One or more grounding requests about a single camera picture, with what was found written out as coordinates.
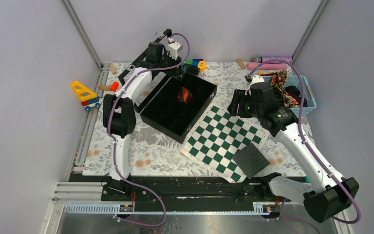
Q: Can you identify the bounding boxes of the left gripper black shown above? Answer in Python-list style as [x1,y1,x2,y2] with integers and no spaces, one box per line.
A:
[157,50,182,78]

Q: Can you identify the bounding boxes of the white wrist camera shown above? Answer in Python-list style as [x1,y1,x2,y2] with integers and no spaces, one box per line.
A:
[245,75,264,92]
[167,37,183,60]

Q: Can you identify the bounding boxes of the floral table mat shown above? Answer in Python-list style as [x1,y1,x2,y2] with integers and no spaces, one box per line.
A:
[82,62,305,176]

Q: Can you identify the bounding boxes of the red floral tie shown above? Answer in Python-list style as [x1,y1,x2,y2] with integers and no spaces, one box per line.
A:
[270,70,300,108]

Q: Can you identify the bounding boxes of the orange navy striped rolled tie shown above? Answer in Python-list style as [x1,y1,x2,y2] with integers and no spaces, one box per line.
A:
[177,87,192,104]

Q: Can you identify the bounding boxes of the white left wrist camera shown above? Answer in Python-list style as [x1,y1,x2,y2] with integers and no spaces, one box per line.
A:
[167,37,183,60]

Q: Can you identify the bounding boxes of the red toy block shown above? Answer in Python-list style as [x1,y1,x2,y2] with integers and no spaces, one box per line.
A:
[110,81,120,92]

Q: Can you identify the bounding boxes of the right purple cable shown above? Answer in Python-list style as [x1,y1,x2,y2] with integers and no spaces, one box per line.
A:
[245,60,362,234]

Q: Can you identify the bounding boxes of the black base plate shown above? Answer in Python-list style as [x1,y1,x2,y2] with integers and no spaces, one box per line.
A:
[101,176,284,212]

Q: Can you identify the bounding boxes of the purple glitter microphone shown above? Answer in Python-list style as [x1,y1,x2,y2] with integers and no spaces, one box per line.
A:
[250,56,293,64]

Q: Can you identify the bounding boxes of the light blue plastic basket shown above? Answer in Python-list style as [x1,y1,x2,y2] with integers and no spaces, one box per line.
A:
[262,75,317,116]

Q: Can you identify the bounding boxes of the grey studded baseplate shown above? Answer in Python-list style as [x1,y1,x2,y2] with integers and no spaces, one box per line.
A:
[232,143,270,179]

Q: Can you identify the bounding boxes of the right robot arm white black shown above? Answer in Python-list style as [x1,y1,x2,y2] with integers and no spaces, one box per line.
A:
[227,82,359,223]

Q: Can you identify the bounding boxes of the yellow toy truck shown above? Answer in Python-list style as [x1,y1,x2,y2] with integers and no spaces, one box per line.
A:
[71,80,101,111]

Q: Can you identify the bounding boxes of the dark red ties pile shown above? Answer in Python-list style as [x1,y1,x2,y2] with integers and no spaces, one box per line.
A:
[273,86,301,108]

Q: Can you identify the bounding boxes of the green white chessboard mat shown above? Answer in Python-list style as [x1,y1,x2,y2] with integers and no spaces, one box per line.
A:
[179,104,269,183]

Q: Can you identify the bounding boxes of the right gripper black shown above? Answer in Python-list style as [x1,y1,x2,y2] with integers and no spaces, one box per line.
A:
[226,89,262,119]

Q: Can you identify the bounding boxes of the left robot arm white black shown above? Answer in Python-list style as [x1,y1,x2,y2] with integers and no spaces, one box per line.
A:
[103,41,183,181]

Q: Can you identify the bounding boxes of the green blue block stack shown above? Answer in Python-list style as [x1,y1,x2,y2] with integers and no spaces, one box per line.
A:
[185,59,204,67]

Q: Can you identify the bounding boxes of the small wooden block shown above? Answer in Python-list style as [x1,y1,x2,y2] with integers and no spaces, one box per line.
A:
[236,58,246,70]

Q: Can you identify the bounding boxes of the wooden peg near red block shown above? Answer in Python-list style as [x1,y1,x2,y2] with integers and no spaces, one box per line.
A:
[98,84,111,91]

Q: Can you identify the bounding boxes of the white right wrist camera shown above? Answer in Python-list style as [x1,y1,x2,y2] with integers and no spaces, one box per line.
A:
[245,75,264,92]

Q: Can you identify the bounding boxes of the dark blue floral tie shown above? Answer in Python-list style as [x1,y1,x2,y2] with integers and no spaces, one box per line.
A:
[181,64,190,76]

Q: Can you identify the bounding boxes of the wooden peg left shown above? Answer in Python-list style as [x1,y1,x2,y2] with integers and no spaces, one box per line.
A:
[109,63,117,75]

